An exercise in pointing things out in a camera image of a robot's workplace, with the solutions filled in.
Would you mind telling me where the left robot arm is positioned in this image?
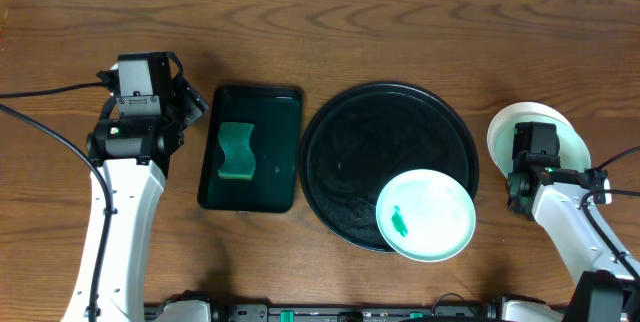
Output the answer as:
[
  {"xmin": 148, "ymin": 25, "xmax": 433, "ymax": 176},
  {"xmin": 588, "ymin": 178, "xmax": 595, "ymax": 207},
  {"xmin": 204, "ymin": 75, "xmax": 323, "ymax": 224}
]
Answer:
[{"xmin": 63, "ymin": 76, "xmax": 209, "ymax": 321}]

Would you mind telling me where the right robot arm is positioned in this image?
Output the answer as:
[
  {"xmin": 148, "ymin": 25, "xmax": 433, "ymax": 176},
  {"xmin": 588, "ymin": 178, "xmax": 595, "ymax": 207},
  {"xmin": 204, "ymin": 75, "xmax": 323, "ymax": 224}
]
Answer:
[{"xmin": 500, "ymin": 150, "xmax": 639, "ymax": 321}]

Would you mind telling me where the light green plate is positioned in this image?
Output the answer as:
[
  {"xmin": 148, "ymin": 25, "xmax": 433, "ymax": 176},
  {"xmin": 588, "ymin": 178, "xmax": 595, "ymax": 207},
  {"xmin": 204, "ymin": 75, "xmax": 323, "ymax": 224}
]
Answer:
[
  {"xmin": 487, "ymin": 115, "xmax": 591, "ymax": 177},
  {"xmin": 375, "ymin": 169, "xmax": 476, "ymax": 263}
]

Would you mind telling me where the black rectangular tray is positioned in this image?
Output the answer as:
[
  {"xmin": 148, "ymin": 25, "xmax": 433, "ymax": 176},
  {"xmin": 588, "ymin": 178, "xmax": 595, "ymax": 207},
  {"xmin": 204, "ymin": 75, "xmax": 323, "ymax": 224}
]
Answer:
[{"xmin": 197, "ymin": 85, "xmax": 302, "ymax": 213}]

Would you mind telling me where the white plate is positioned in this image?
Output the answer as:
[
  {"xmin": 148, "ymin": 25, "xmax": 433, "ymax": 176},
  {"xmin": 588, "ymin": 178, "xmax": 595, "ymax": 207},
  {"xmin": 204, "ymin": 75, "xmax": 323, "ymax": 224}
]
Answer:
[{"xmin": 486, "ymin": 102, "xmax": 573, "ymax": 177}]

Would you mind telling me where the green sponge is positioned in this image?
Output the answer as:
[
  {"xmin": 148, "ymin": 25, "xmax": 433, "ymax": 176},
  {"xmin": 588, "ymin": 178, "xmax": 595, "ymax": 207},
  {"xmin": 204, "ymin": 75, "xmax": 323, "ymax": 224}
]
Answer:
[{"xmin": 218, "ymin": 122, "xmax": 256, "ymax": 180}]

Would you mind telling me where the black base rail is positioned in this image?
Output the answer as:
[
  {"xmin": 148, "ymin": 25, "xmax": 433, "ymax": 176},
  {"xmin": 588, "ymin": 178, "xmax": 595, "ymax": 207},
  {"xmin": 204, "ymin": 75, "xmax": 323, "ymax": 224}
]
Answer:
[{"xmin": 143, "ymin": 291, "xmax": 566, "ymax": 322}]

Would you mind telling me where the round black tray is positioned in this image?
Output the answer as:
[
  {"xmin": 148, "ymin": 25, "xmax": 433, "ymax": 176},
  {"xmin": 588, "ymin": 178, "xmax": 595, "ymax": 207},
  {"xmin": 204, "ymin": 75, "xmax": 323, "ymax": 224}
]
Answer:
[{"xmin": 299, "ymin": 81, "xmax": 479, "ymax": 253}]

